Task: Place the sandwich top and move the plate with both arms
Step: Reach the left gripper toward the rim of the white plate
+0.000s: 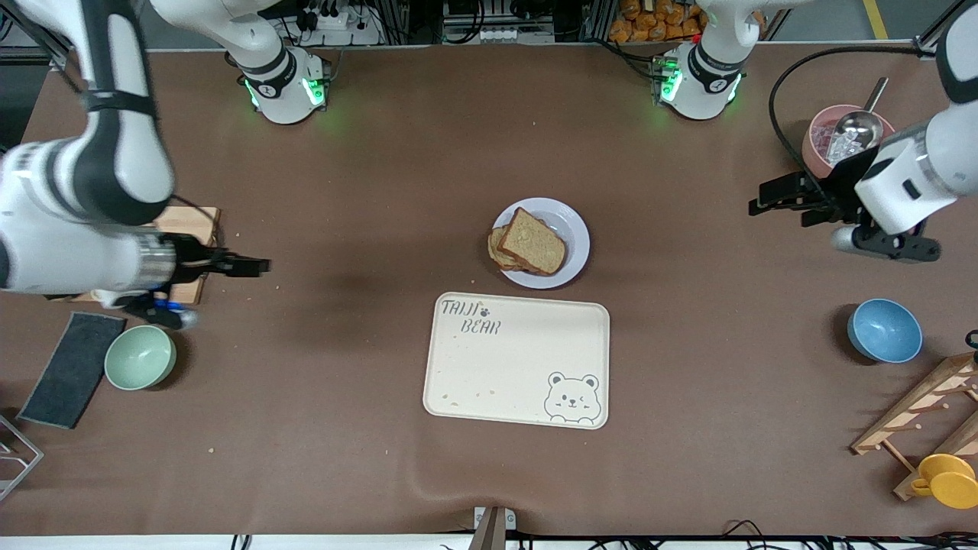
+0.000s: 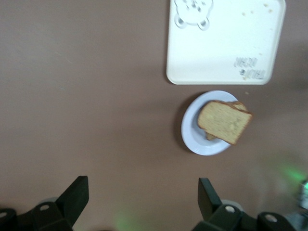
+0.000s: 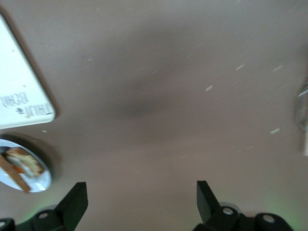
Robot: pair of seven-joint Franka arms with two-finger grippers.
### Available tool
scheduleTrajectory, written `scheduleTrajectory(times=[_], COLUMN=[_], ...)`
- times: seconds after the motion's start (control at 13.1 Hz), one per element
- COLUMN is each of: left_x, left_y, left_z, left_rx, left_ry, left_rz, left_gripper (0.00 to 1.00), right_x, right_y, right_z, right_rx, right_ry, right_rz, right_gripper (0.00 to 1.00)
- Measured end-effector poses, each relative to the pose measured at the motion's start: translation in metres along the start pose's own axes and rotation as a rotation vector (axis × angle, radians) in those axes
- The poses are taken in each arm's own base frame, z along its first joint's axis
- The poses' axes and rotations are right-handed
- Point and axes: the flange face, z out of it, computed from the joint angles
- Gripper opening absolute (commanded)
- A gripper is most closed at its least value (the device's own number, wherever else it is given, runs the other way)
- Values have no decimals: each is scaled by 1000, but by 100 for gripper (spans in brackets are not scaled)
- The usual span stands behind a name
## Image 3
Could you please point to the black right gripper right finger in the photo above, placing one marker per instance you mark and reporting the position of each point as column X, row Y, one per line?
column 205, row 202

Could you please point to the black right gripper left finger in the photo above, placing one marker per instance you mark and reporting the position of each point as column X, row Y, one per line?
column 72, row 207

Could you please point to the white round plate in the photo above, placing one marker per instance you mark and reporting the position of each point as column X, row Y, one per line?
column 41, row 183

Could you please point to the fried egg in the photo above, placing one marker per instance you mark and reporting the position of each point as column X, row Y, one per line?
column 20, row 169

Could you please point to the wooden cutting board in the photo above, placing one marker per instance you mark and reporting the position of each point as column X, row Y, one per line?
column 305, row 144

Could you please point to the cream bear print tray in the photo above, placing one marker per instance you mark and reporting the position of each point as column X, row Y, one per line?
column 16, row 84

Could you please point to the brown table cover mat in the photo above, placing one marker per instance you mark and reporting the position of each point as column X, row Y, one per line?
column 154, row 72

